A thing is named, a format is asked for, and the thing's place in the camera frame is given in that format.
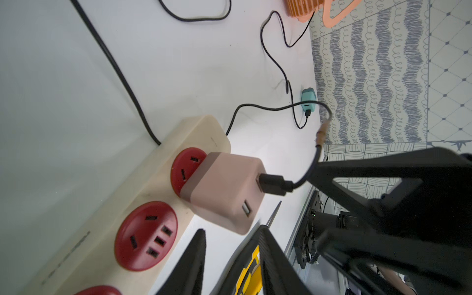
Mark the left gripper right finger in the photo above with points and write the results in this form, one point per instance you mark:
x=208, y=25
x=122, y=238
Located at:
x=278, y=276

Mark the teal charger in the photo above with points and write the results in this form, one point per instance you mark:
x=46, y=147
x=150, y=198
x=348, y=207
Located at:
x=308, y=95

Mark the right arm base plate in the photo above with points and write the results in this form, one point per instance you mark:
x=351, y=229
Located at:
x=314, y=222

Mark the yellow black pliers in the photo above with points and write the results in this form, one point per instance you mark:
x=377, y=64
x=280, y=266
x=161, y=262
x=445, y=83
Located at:
x=250, y=281

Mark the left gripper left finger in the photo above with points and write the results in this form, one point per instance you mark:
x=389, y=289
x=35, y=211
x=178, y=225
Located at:
x=187, y=276

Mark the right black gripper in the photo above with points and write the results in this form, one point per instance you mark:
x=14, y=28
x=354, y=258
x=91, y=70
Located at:
x=425, y=245

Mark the cream red power strip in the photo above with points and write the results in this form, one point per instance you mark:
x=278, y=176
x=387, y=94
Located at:
x=87, y=259

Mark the pink charger of blue fan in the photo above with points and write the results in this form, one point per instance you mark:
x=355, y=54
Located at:
x=220, y=187

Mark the orange desk fan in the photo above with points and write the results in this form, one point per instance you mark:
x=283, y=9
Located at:
x=304, y=10

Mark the thin black screwdriver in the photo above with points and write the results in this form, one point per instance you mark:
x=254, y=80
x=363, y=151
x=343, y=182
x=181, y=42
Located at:
x=273, y=215

